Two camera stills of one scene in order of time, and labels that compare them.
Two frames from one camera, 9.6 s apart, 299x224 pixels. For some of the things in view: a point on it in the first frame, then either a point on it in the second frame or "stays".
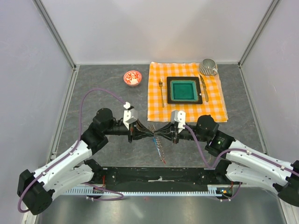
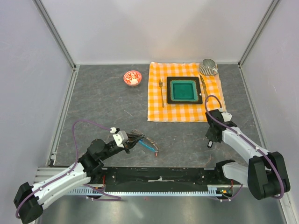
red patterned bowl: x=132 y=78 stays
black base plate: x=160 y=178 stays
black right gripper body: x=175 y=136 → x=209 y=135
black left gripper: x=133 y=131 → x=132 y=141
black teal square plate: x=183 y=90 stays
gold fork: x=160 y=81 stays
